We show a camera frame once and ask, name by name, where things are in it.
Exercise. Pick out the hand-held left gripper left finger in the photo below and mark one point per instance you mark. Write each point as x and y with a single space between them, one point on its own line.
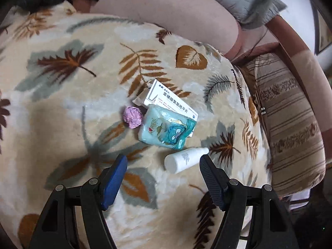
114 181

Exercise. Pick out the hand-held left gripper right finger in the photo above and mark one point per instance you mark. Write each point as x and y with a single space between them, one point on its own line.
212 181

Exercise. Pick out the white plastic bottle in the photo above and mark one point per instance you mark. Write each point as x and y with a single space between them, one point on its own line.
181 160

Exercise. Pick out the purple crumpled paper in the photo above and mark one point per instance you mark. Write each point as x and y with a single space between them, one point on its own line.
132 116

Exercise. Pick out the mint cartoon tissue packet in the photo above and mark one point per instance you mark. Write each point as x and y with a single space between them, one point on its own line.
166 129

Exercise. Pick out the leaf print blanket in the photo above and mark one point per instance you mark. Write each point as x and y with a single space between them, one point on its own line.
64 109

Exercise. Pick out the striped floral cushion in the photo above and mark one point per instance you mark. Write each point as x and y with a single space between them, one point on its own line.
290 124

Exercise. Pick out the white medicine box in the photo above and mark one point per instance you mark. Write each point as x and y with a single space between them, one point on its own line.
166 96

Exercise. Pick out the pink sofa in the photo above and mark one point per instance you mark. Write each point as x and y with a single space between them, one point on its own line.
168 13

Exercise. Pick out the large framed picture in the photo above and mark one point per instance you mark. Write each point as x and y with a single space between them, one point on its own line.
324 31

